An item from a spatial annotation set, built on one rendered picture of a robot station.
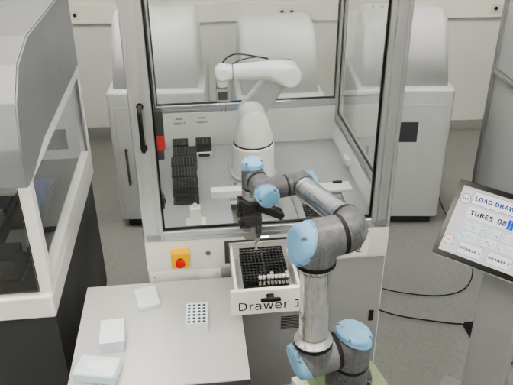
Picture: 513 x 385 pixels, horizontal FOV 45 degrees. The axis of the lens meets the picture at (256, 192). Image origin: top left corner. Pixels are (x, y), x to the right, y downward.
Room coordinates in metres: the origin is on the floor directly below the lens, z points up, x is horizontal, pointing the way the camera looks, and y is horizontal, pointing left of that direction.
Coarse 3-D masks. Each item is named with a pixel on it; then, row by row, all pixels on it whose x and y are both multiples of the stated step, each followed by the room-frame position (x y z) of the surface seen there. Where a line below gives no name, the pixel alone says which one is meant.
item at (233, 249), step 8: (232, 248) 2.16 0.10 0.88; (232, 256) 2.08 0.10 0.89; (288, 256) 2.12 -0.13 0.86; (232, 264) 2.02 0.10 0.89; (288, 264) 2.10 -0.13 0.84; (232, 272) 1.97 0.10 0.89; (240, 272) 2.05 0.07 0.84; (288, 272) 2.04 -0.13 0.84; (296, 272) 1.97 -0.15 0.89; (232, 280) 1.95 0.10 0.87; (240, 280) 1.99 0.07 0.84; (296, 280) 1.91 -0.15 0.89; (240, 288) 1.94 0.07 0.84
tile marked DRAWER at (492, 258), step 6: (492, 252) 1.90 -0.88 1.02; (486, 258) 1.90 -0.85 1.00; (492, 258) 1.89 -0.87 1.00; (498, 258) 1.88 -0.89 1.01; (504, 258) 1.87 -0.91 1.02; (510, 258) 1.86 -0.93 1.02; (492, 264) 1.87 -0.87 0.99; (498, 264) 1.86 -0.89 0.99; (504, 264) 1.86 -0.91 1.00; (510, 264) 1.85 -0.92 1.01
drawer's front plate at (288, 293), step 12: (252, 288) 1.82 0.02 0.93; (264, 288) 1.82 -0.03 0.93; (276, 288) 1.82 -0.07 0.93; (288, 288) 1.82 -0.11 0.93; (240, 300) 1.80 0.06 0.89; (252, 300) 1.81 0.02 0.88; (288, 300) 1.82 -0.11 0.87; (240, 312) 1.80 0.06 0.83; (252, 312) 1.81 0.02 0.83; (264, 312) 1.81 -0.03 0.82
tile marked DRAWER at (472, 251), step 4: (460, 244) 1.97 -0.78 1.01; (464, 244) 1.97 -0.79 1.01; (468, 244) 1.96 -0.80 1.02; (472, 244) 1.95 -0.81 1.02; (460, 248) 1.96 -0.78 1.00; (464, 248) 1.96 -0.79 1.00; (468, 248) 1.95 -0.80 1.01; (472, 248) 1.94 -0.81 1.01; (476, 248) 1.94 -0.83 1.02; (480, 248) 1.93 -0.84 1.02; (460, 252) 1.95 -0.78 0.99; (464, 252) 1.95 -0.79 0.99; (468, 252) 1.94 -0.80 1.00; (472, 252) 1.93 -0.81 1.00; (476, 252) 1.93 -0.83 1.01; (480, 252) 1.92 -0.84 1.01; (468, 256) 1.93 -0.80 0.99; (472, 256) 1.92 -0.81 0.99; (476, 256) 1.92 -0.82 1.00; (480, 256) 1.91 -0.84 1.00
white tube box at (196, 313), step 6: (186, 306) 1.88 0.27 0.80; (192, 306) 1.88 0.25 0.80; (198, 306) 1.88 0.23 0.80; (204, 306) 1.88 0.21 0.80; (186, 312) 1.85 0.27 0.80; (192, 312) 1.85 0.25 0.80; (198, 312) 1.85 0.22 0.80; (204, 312) 1.85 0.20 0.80; (186, 318) 1.82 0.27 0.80; (192, 318) 1.82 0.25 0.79; (198, 318) 1.82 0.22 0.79; (204, 318) 1.83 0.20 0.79; (186, 324) 1.78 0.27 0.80; (192, 324) 1.78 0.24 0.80; (198, 324) 1.78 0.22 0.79; (204, 324) 1.79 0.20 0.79; (186, 330) 1.78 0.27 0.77; (192, 330) 1.78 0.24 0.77; (198, 330) 1.78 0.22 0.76; (204, 330) 1.79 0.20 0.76
